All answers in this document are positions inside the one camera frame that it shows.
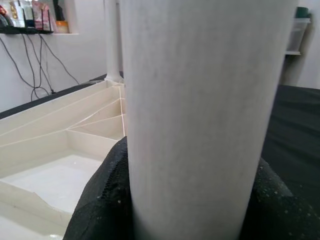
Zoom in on black bottle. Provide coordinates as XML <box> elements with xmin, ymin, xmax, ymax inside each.
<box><xmin>53</xmin><ymin>0</ymin><xmax>67</xmax><ymax>22</ymax></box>

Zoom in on white plastic table top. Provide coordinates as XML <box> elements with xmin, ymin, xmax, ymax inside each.
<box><xmin>0</xmin><ymin>79</ymin><xmax>130</xmax><ymax>240</ymax></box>

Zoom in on white plastic table leg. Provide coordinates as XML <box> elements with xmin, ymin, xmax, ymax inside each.
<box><xmin>118</xmin><ymin>0</ymin><xmax>300</xmax><ymax>240</ymax></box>
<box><xmin>104</xmin><ymin>0</ymin><xmax>125</xmax><ymax>84</ymax></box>

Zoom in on green pot lid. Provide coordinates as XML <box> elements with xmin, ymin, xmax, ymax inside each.
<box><xmin>295</xmin><ymin>6</ymin><xmax>312</xmax><ymax>20</ymax></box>

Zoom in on pink packet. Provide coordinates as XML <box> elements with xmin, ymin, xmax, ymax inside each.
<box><xmin>31</xmin><ymin>0</ymin><xmax>51</xmax><ymax>30</ymax></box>

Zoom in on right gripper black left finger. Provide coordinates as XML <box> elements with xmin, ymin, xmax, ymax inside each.
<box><xmin>62</xmin><ymin>136</ymin><xmax>135</xmax><ymax>240</ymax></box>

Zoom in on thin black wall wires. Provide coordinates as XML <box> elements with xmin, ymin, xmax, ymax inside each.
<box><xmin>0</xmin><ymin>33</ymin><xmax>81</xmax><ymax>101</ymax></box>

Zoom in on clear plastic container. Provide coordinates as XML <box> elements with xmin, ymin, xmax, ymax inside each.
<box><xmin>285</xmin><ymin>17</ymin><xmax>312</xmax><ymax>55</ymax></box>

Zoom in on orange jar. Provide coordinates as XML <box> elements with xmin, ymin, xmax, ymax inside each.
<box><xmin>55</xmin><ymin>20</ymin><xmax>70</xmax><ymax>34</ymax></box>

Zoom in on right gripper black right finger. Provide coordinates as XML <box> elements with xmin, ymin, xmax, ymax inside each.
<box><xmin>239</xmin><ymin>157</ymin><xmax>320</xmax><ymax>240</ymax></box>

